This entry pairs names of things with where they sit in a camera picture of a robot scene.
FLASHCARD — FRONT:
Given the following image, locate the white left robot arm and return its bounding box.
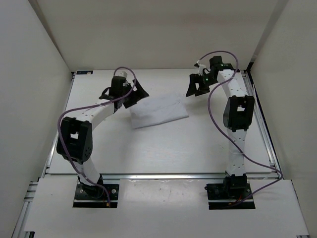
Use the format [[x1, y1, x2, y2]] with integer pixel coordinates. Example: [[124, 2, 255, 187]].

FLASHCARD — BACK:
[[56, 76, 149, 198]]

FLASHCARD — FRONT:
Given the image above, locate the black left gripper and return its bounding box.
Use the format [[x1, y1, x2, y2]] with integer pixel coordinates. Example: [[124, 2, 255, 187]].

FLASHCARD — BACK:
[[120, 79, 148, 109]]

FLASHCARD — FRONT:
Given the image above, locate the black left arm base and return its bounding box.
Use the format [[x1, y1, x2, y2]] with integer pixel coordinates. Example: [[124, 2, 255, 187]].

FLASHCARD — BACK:
[[73, 181, 119, 209]]

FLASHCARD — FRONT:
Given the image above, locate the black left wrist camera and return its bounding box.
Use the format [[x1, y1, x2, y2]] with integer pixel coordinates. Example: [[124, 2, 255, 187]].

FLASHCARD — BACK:
[[99, 71, 132, 101]]

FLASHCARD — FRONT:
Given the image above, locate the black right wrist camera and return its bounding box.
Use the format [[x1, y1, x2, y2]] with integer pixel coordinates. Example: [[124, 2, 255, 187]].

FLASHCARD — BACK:
[[194, 56, 232, 72]]

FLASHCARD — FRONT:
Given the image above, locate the aluminium frame rail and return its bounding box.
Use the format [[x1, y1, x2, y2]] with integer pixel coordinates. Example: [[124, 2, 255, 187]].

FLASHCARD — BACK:
[[47, 173, 279, 180]]

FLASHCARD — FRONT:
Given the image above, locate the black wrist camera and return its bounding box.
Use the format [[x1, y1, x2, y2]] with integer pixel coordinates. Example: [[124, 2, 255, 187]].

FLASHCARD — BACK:
[[194, 56, 232, 72], [99, 71, 132, 101]]

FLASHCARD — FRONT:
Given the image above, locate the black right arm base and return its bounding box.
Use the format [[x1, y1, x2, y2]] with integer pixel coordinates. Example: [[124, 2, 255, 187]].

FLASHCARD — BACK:
[[205, 174, 256, 210]]

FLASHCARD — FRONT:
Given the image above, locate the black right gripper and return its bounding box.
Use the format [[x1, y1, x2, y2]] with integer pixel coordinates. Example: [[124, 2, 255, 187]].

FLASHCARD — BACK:
[[186, 73, 218, 97]]

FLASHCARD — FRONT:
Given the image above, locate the white skirt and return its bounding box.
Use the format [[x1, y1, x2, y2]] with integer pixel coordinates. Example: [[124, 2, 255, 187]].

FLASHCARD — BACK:
[[130, 93, 189, 129]]

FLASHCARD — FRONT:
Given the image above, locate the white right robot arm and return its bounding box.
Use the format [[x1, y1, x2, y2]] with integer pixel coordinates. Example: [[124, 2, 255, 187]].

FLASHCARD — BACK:
[[186, 63, 255, 177]]

